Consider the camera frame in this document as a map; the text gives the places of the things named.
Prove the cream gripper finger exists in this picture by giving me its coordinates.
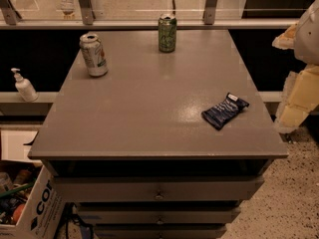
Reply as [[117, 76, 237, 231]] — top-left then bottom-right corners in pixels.
[[274, 65, 319, 133], [272, 24, 297, 50]]

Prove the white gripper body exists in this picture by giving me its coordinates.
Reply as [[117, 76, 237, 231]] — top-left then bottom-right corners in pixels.
[[294, 0, 319, 65]]

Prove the blue rxbar blueberry wrapper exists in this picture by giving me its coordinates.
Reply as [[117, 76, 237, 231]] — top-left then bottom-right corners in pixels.
[[201, 93, 249, 130]]

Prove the green soda can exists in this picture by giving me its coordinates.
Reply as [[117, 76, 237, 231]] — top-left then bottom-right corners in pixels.
[[159, 14, 177, 53]]

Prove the white 7up can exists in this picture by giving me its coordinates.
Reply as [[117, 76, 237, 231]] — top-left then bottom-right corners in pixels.
[[80, 34, 108, 77]]

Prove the grey drawer cabinet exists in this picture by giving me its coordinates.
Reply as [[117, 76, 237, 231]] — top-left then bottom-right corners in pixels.
[[27, 29, 289, 239]]

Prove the middle grey drawer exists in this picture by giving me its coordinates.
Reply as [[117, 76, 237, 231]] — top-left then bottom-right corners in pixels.
[[78, 207, 240, 225]]

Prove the grey drawer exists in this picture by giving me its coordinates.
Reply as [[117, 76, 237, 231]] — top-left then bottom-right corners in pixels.
[[78, 207, 240, 225], [54, 176, 264, 202], [95, 224, 226, 239]]

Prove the bottom grey drawer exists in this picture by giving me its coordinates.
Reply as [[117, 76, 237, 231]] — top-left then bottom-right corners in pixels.
[[95, 224, 226, 239]]

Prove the top grey drawer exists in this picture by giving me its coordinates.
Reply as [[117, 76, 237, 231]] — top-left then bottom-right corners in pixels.
[[54, 176, 264, 202]]

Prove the white pump lotion bottle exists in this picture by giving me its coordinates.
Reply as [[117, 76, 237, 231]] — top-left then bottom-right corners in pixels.
[[11, 68, 38, 103]]

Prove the white cardboard box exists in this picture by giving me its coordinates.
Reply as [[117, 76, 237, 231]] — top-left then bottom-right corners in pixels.
[[0, 162, 65, 239]]

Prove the green stick in box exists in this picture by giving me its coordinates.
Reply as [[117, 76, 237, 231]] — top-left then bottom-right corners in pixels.
[[0, 182, 35, 198]]

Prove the orange ball in box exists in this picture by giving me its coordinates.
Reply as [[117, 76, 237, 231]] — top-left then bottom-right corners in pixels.
[[12, 204, 25, 224]]

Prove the grey metal railing post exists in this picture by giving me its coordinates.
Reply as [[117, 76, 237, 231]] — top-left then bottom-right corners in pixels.
[[79, 0, 95, 25], [0, 0, 22, 25], [203, 0, 217, 25]]

